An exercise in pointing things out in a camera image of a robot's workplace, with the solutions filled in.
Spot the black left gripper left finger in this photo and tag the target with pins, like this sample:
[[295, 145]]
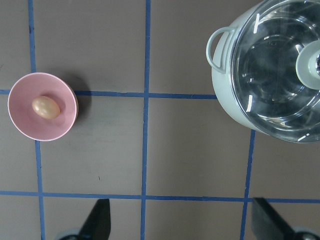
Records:
[[97, 226]]

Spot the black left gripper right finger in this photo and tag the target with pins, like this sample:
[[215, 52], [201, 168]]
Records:
[[267, 223]]

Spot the beige egg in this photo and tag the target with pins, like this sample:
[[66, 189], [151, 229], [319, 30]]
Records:
[[45, 107]]

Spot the glass pot lid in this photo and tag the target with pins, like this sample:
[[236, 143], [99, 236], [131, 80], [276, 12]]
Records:
[[265, 63]]

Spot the pale green electric pot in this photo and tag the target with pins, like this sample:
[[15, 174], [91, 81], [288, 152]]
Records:
[[219, 50]]

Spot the pink plastic bowl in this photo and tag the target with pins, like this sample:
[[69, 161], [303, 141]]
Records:
[[24, 118]]

